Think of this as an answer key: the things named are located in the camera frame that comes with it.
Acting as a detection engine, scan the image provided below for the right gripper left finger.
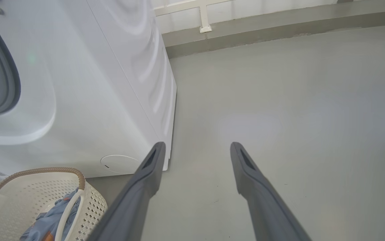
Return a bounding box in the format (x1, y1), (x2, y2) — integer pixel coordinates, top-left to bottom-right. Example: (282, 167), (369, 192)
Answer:
(87, 142), (166, 241)

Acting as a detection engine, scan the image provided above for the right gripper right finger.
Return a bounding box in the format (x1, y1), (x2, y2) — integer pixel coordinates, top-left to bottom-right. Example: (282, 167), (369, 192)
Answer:
(230, 142), (312, 241)

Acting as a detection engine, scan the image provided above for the blue printed garment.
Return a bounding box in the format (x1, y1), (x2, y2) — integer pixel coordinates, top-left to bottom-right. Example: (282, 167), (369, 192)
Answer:
(20, 189), (81, 241)

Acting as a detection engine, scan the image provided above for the cream perforated laundry basket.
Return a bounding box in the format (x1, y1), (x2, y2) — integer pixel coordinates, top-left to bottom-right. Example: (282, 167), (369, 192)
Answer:
(0, 167), (108, 241)

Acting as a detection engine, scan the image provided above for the white front-load washing machine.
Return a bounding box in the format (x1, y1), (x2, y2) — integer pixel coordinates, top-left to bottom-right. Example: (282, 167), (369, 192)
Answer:
(0, 0), (177, 179)

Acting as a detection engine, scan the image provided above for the round washer filter cover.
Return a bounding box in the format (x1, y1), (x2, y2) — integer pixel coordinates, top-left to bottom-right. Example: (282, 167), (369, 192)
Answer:
(100, 155), (141, 174)

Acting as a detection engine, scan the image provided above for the white metal frame leg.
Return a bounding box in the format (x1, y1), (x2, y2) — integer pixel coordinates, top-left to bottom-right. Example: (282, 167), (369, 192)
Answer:
(154, 0), (236, 34)

